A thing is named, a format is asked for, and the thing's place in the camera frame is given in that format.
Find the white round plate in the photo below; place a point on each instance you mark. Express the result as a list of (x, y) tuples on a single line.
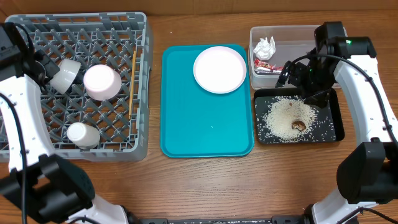
[(219, 70)]

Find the red snack wrapper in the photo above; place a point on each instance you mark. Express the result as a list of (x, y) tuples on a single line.
[(262, 68)]

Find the brown food scrap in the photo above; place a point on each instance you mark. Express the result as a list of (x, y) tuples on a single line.
[(299, 125)]

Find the white cup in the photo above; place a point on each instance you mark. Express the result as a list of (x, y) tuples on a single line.
[(83, 136)]

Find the teal plastic serving tray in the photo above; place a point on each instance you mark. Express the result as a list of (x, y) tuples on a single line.
[(195, 122)]

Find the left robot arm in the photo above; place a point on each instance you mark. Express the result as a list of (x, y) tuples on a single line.
[(45, 186)]

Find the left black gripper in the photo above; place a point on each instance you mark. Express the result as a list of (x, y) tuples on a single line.
[(45, 59)]

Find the grey bowl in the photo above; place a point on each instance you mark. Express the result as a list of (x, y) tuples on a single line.
[(64, 78)]

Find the white tissue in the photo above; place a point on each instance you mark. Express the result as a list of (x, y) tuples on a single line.
[(265, 49)]

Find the wooden chopstick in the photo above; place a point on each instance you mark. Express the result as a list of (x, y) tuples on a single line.
[(132, 83)]

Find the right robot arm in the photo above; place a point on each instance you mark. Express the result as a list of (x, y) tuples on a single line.
[(368, 176)]

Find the black food waste tray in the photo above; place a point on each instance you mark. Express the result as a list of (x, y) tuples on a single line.
[(326, 130)]

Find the pile of white rice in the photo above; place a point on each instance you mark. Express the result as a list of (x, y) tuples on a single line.
[(289, 119)]

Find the grey plastic dish rack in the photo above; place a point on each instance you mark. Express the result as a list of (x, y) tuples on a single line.
[(107, 38)]

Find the pink white small bowl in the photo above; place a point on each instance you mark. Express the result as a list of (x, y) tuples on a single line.
[(102, 82)]

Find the clear plastic waste bin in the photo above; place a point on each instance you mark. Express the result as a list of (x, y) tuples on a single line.
[(290, 43)]

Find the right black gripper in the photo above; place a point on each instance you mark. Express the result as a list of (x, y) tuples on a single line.
[(320, 99)]

